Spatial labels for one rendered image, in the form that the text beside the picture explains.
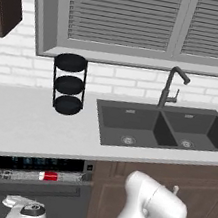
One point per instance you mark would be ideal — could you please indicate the brown wooden cupboard door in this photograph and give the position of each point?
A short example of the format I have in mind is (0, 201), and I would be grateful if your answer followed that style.
(204, 205)
(109, 195)

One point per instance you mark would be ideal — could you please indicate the dark grey tap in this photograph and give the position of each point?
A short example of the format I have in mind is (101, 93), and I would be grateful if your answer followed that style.
(166, 90)

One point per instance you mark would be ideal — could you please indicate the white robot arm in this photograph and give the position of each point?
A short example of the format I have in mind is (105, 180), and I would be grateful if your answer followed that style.
(152, 203)

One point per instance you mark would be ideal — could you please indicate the grey wide window blind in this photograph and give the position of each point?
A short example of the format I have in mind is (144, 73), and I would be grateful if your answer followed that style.
(124, 14)

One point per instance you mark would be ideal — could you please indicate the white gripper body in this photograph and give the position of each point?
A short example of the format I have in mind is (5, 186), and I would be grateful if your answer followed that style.
(13, 201)

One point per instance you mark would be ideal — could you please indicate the dark grey dishwasher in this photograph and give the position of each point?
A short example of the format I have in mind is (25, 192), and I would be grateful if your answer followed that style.
(34, 160)

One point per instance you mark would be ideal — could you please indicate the grey dishwasher rack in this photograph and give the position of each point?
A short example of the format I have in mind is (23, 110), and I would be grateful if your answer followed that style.
(18, 173)

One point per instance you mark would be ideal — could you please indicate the dark grey dishwasher door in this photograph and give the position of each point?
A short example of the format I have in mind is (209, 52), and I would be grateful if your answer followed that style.
(59, 207)

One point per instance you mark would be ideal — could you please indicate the dark grey double sink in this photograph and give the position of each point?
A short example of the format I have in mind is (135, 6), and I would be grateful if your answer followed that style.
(165, 129)

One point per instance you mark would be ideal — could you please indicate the black three-tier stand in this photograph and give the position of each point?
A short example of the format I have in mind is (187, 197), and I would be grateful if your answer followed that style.
(68, 83)

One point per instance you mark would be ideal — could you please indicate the red and white cup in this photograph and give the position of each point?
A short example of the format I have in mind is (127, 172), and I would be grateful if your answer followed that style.
(48, 176)

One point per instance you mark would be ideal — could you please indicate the grey window frame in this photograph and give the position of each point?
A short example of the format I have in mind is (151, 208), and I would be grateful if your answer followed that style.
(47, 9)

